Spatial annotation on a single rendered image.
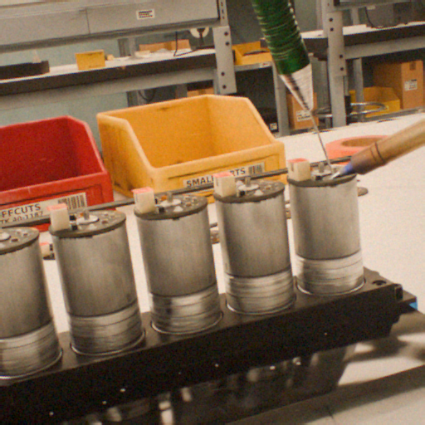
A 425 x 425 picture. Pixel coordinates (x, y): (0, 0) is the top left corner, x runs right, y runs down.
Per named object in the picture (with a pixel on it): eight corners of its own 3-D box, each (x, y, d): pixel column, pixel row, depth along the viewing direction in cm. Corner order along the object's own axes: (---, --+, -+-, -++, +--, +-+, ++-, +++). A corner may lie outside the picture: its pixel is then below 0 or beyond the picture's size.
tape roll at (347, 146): (398, 145, 58) (398, 131, 58) (407, 161, 52) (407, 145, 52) (325, 153, 59) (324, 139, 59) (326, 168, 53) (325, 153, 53)
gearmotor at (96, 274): (155, 367, 23) (132, 219, 22) (81, 387, 23) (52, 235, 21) (139, 339, 25) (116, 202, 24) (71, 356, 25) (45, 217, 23)
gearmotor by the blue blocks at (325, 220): (378, 307, 26) (369, 170, 24) (317, 324, 25) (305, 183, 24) (344, 286, 28) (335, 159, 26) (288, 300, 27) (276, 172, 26)
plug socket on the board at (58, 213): (78, 227, 22) (75, 206, 22) (51, 232, 22) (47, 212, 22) (75, 221, 23) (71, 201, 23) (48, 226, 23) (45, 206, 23)
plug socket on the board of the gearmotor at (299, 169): (318, 178, 25) (316, 158, 24) (295, 182, 24) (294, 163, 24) (307, 173, 25) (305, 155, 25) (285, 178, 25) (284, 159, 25)
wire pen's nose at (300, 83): (286, 116, 23) (271, 75, 23) (309, 100, 24) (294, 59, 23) (309, 118, 22) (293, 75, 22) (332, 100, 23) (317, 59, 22)
